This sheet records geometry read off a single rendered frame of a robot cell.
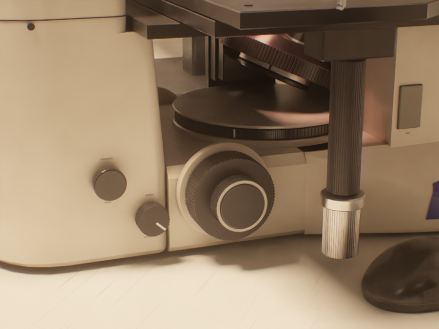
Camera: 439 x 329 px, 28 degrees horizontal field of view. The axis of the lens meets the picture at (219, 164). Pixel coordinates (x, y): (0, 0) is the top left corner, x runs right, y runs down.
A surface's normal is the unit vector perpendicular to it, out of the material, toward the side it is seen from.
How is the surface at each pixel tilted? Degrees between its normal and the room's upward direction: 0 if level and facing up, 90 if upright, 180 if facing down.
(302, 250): 0
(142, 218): 90
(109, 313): 0
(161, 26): 90
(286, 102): 0
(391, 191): 81
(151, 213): 90
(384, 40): 90
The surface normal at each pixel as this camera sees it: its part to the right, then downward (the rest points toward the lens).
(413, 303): 0.00, 0.26
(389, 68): -0.94, 0.10
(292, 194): 0.34, 0.29
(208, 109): 0.00, -0.95
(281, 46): 0.02, -0.24
